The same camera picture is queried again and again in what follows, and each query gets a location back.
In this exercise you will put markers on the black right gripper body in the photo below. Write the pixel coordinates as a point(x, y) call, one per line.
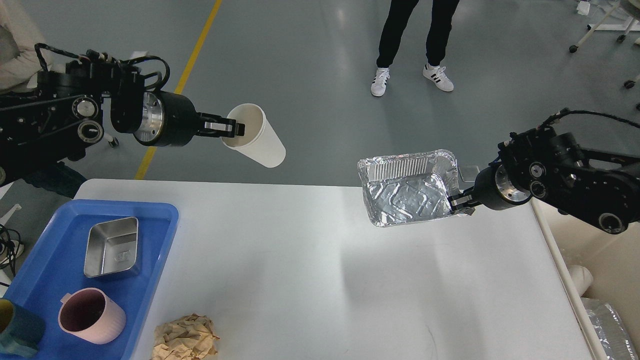
point(494, 189)

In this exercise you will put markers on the foil tray in bin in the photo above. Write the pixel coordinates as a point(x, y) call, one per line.
point(609, 327)

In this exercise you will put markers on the brown paper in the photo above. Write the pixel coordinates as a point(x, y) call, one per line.
point(190, 337)

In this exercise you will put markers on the clear floor plate right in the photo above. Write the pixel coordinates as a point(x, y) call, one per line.
point(468, 173)

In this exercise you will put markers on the beige plastic bin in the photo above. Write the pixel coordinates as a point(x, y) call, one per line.
point(613, 260)

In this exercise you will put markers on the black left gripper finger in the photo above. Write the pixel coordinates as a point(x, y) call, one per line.
point(222, 130)
point(216, 119)

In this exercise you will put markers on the pink mug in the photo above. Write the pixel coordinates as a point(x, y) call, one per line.
point(91, 315)

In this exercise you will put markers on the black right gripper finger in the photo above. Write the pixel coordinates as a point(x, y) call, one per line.
point(463, 199)
point(460, 207)

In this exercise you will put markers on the white paper by rack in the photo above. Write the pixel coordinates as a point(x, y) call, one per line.
point(583, 7)

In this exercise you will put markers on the person in beige sweater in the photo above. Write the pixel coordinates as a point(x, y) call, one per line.
point(18, 65)

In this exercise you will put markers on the white paper cup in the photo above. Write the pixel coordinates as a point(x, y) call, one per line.
point(260, 141)

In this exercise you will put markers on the stainless steel rectangular container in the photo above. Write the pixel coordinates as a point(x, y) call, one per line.
point(113, 250)

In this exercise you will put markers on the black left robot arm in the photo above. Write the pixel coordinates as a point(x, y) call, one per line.
point(64, 117)

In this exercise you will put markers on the blue plastic tray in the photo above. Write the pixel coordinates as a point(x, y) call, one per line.
point(54, 267)

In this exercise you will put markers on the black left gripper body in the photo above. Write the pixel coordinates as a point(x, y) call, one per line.
point(168, 119)

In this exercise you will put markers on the aluminium foil tray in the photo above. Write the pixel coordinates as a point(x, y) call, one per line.
point(409, 187)

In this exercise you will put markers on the white cup in bin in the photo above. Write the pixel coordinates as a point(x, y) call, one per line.
point(581, 277)

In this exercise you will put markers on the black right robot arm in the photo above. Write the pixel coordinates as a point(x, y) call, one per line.
point(599, 188)

